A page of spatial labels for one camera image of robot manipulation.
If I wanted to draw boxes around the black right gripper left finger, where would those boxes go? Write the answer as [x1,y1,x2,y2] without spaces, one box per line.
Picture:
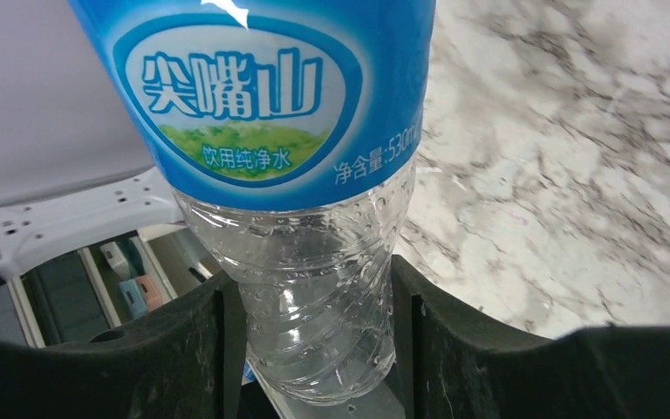
[0,273,246,418]

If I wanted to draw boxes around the blue label clear bottle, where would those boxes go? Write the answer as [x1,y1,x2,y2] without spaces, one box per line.
[71,1,436,405]

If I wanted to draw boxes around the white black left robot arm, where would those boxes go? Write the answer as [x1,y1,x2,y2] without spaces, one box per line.
[0,169,182,287]

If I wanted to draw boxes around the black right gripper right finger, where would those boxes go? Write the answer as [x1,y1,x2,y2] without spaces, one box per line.
[389,255,670,418]

